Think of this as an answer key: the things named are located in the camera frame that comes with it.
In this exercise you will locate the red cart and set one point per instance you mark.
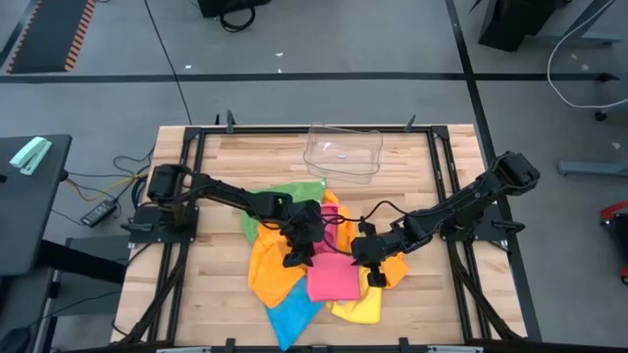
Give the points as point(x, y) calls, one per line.
point(615, 211)

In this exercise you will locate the yellow microfiber towel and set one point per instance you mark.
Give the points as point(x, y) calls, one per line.
point(358, 311)

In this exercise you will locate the green microfiber towel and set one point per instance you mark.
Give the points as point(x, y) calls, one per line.
point(306, 188)

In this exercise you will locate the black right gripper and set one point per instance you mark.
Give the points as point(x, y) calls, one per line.
point(373, 247)

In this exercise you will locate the black cabinet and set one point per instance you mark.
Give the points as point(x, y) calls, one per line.
point(515, 22)

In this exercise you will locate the black power adapter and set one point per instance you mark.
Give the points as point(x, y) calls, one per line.
point(98, 212)

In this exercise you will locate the black side table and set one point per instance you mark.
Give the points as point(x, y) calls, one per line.
point(29, 220)

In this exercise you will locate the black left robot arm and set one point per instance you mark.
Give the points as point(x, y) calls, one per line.
point(221, 191)

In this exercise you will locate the black frame clamp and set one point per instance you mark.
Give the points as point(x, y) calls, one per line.
point(410, 123)
point(403, 344)
point(230, 121)
point(229, 344)

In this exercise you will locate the grey desk leg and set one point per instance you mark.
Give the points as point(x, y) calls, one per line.
point(589, 36)

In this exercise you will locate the black aluminium table frame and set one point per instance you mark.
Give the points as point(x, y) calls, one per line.
point(294, 130)

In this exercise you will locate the clear plastic bin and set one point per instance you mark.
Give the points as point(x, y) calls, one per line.
point(343, 147)

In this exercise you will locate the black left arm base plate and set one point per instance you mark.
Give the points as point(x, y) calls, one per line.
point(157, 230)

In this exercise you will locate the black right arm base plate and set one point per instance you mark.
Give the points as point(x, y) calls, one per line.
point(490, 230)

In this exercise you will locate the mint green stapler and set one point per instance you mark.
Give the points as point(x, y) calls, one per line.
point(30, 154)

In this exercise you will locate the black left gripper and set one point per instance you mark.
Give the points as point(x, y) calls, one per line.
point(304, 225)

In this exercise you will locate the blue microfiber towel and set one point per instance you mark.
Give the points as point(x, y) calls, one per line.
point(292, 318)

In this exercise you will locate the silver bracket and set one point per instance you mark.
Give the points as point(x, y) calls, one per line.
point(184, 350)
point(456, 349)

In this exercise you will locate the black desk crossbeam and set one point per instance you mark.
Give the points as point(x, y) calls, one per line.
point(78, 260)

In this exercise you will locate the orange microfiber towel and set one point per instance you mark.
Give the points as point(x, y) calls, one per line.
point(397, 269)
point(270, 274)

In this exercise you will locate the black caster wheel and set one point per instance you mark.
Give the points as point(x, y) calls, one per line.
point(601, 116)

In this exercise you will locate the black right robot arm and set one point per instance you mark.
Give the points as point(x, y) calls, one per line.
point(466, 201)

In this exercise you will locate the grey desk foot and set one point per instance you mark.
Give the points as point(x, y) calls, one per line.
point(593, 168)

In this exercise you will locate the black equipment box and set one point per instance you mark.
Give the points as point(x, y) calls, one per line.
point(230, 6)

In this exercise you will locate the black mat with orange edge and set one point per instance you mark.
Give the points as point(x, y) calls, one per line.
point(49, 34)

